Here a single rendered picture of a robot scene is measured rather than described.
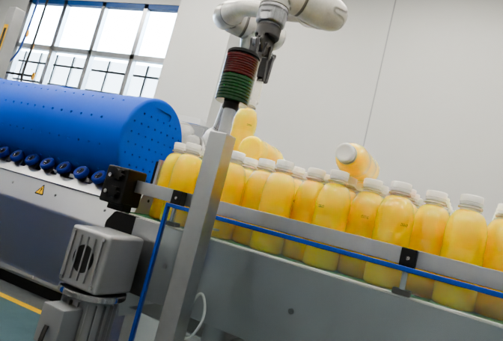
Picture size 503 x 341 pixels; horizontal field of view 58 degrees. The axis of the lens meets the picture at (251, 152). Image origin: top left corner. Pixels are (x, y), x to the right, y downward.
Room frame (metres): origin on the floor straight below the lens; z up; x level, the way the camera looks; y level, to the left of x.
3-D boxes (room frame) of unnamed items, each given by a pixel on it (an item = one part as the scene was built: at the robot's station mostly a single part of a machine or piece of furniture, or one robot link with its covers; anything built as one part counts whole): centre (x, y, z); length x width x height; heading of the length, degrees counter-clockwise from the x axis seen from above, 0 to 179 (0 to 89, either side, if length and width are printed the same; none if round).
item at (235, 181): (1.04, 0.03, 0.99); 0.07 x 0.07 x 0.19
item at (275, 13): (1.29, 0.04, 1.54); 0.09 x 0.09 x 0.06
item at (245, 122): (1.28, 0.04, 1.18); 0.07 x 0.07 x 0.19
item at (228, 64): (0.82, 0.06, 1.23); 0.06 x 0.06 x 0.04
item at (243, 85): (0.82, 0.06, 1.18); 0.06 x 0.06 x 0.05
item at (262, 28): (1.29, 0.04, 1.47); 0.08 x 0.07 x 0.09; 151
